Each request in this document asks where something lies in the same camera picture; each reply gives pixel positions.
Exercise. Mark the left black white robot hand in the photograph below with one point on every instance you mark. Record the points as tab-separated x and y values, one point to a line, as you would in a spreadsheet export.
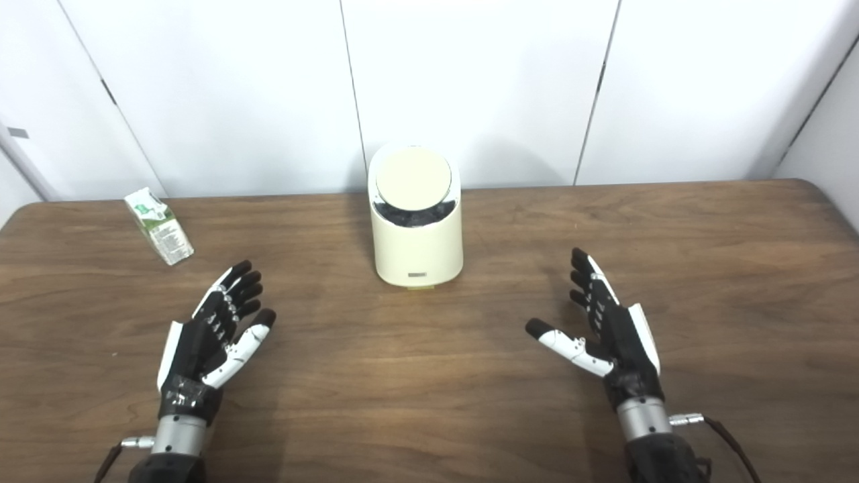
194	349

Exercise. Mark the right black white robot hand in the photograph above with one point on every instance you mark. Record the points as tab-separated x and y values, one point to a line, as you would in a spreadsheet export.
624	342

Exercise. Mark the green white milk carton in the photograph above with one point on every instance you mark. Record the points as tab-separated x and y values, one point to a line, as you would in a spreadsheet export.
161	228

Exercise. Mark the cream-colored bin body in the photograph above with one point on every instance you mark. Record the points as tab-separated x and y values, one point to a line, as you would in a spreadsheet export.
416	248

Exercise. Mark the cream round bin lid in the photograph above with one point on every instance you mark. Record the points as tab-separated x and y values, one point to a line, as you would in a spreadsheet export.
413	174

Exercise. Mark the small gray wall tag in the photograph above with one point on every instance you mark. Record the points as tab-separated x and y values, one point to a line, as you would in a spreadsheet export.
19	132

